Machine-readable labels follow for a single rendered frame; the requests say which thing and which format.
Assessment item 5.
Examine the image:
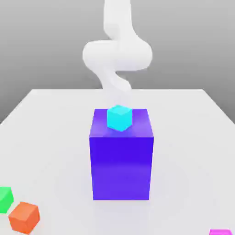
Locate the small orange cube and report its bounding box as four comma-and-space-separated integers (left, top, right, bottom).
8, 201, 41, 235

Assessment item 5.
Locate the large purple box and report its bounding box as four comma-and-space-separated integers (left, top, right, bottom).
89, 108, 154, 201

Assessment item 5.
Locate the small green cube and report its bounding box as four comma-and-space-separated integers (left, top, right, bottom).
0, 186, 15, 214

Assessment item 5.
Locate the small magenta cube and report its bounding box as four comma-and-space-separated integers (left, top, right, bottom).
209, 229, 233, 235

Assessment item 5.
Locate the small cyan cube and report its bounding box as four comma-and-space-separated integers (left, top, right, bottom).
106, 104, 133, 132

